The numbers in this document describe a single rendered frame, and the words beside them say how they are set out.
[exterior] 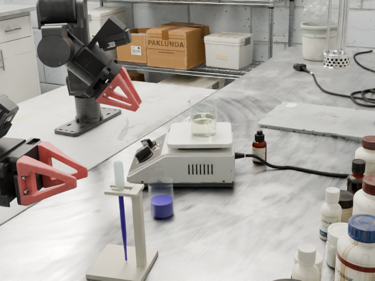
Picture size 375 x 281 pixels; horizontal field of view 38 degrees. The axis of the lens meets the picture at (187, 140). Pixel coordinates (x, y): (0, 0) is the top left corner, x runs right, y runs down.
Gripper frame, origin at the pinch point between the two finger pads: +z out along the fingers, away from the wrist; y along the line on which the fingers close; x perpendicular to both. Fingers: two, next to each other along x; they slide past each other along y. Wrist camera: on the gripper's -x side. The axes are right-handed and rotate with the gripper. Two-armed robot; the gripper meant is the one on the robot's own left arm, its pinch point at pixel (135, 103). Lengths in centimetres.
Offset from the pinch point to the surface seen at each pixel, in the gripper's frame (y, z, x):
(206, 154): -11.3, 14.7, -4.7
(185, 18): 269, 10, 20
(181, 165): -11.8, 12.7, -0.2
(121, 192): -38.1, 3.1, -2.1
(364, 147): -13.6, 33.8, -24.5
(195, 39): 232, 21, 21
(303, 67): 76, 41, -21
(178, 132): -5.5, 9.3, -2.7
